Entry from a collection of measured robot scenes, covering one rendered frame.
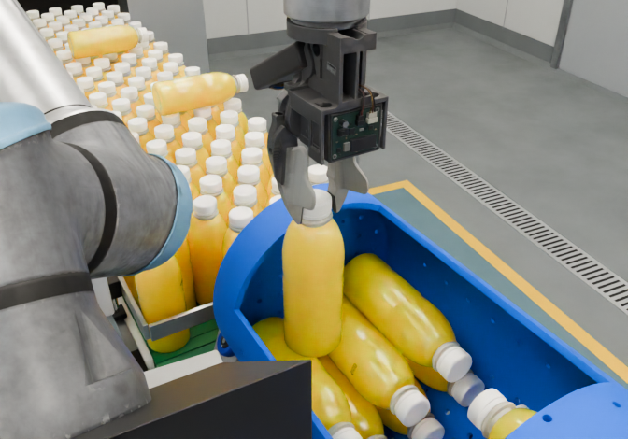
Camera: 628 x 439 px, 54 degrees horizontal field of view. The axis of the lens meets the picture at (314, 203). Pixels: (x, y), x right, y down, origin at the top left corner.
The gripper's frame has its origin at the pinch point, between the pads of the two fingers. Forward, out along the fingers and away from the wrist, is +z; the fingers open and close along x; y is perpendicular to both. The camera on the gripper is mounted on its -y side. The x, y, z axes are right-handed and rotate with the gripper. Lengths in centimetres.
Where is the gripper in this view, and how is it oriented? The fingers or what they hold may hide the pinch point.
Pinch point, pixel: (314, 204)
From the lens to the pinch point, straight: 65.6
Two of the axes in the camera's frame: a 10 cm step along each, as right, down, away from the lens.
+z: 0.0, 8.6, 5.1
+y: 5.1, 4.4, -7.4
